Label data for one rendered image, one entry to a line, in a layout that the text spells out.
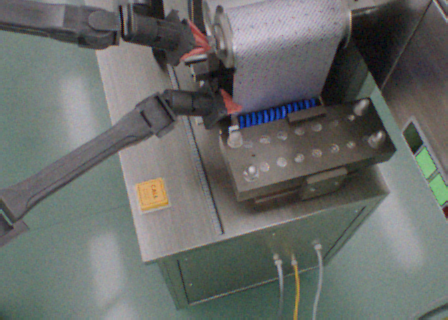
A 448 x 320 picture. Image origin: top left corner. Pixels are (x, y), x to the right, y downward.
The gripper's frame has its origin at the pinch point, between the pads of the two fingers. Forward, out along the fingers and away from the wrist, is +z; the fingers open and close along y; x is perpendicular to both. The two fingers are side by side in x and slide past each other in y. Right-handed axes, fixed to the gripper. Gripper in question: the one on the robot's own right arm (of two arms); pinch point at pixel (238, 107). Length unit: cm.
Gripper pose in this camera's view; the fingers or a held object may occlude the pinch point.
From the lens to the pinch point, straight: 118.9
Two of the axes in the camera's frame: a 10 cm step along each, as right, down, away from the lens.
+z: 8.2, 0.1, 5.7
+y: 2.8, 8.6, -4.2
